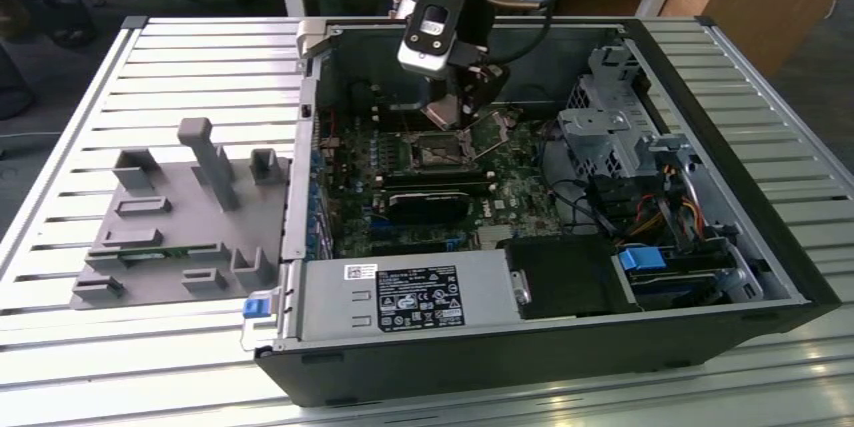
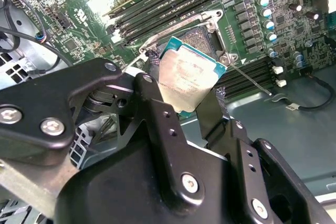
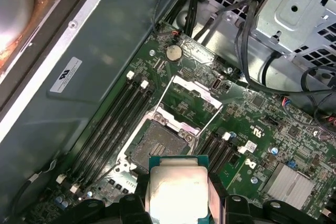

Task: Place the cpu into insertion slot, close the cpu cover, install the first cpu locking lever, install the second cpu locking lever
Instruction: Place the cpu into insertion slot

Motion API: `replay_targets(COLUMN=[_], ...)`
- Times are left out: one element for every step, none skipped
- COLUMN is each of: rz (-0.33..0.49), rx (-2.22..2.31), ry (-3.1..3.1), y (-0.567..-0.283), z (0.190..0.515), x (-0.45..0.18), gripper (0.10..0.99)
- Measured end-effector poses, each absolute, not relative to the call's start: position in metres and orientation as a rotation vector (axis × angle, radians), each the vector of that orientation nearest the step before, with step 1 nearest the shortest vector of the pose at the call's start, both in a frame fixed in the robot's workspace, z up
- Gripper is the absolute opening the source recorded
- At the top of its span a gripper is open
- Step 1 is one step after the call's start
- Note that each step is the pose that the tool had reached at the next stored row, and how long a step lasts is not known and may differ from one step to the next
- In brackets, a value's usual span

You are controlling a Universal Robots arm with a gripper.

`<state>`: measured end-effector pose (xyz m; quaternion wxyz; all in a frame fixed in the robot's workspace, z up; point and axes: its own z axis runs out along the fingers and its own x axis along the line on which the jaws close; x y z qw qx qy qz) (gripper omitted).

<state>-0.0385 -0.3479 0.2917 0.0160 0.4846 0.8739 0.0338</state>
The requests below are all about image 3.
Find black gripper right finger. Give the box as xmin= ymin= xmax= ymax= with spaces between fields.
xmin=209 ymin=173 xmax=330 ymax=224

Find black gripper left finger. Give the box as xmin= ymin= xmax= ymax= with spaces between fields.
xmin=62 ymin=173 xmax=150 ymax=224

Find silver topped CPU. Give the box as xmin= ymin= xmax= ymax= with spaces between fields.
xmin=148 ymin=155 xmax=210 ymax=224

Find RAM slot black clips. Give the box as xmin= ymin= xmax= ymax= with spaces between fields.
xmin=214 ymin=140 xmax=238 ymax=180
xmin=64 ymin=77 xmax=142 ymax=187
xmin=202 ymin=126 xmax=224 ymax=172
xmin=78 ymin=89 xmax=156 ymax=198

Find RAM slot white clips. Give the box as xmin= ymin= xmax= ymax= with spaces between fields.
xmin=207 ymin=132 xmax=232 ymax=177
xmin=70 ymin=80 xmax=150 ymax=193
xmin=56 ymin=70 xmax=136 ymax=184

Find silver chipset heatsink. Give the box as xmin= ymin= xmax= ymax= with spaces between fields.
xmin=262 ymin=162 xmax=316 ymax=202

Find green motherboard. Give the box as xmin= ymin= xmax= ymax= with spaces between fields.
xmin=34 ymin=20 xmax=336 ymax=224

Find black open PC case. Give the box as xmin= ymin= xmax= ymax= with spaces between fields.
xmin=0 ymin=0 xmax=336 ymax=224

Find silver internal USB port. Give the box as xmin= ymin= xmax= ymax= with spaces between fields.
xmin=211 ymin=78 xmax=224 ymax=92

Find white certification label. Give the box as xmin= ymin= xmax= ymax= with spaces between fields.
xmin=49 ymin=57 xmax=82 ymax=93

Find round coin battery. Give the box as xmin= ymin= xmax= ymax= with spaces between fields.
xmin=164 ymin=44 xmax=182 ymax=63

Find silver metal drive cage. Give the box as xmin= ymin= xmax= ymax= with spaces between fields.
xmin=199 ymin=0 xmax=336 ymax=78

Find coloured wire connector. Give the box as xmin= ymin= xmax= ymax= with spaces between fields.
xmin=280 ymin=97 xmax=299 ymax=108

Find black cable bundle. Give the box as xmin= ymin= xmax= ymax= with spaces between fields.
xmin=182 ymin=0 xmax=205 ymax=40

